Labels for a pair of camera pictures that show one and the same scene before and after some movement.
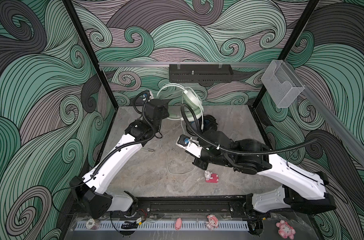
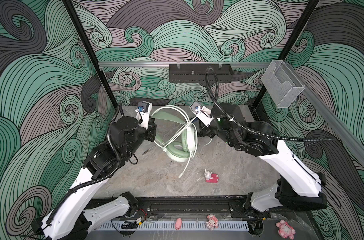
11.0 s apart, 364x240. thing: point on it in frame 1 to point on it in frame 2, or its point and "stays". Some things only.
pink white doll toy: x=212 y=222 stays
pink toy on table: x=211 y=177 stays
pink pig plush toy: x=285 y=230 stays
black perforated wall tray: x=202 y=73 stays
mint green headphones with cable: x=193 y=104 to x=175 y=134
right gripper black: x=203 y=163 to x=211 y=129
